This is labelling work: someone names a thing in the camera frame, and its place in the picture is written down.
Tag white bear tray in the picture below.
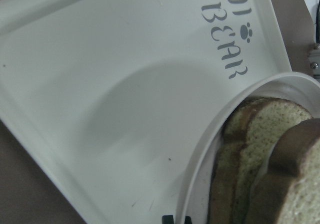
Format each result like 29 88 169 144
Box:
0 0 291 223

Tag bread slice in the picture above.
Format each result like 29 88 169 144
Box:
207 97 313 223
245 119 320 223

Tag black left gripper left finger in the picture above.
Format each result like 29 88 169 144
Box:
161 215 175 224

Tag white round plate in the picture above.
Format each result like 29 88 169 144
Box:
175 72 320 223

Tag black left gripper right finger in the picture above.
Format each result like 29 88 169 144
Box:
184 216 192 224

